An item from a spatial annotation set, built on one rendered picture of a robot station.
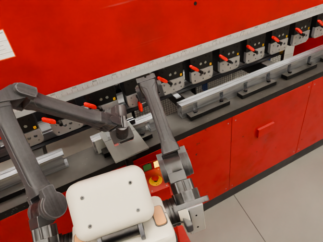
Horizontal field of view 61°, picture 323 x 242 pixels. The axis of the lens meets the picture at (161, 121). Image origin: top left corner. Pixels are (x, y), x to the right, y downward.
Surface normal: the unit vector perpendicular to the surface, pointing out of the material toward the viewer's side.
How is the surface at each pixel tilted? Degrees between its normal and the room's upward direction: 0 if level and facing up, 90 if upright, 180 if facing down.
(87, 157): 0
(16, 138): 53
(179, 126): 0
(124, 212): 48
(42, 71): 90
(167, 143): 27
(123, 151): 0
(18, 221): 90
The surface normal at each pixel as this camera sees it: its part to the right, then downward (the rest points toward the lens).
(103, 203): 0.14, -0.14
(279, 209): -0.12, -0.80
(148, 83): -0.13, -0.43
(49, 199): 0.72, -0.41
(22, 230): 0.46, 0.49
